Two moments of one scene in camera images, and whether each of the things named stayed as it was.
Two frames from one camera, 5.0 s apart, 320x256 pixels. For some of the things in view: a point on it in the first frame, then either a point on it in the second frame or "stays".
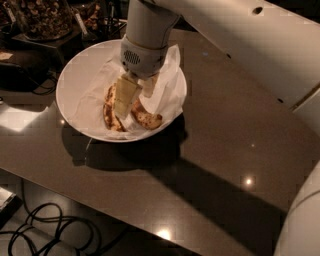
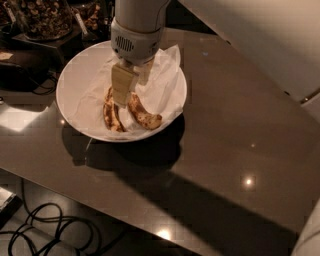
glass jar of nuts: (43, 20) stays
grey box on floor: (10, 203) stays
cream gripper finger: (148, 84) to (142, 72)
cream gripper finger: (125, 92) to (123, 82)
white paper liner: (166, 102) stays
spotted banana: (148, 120) stays
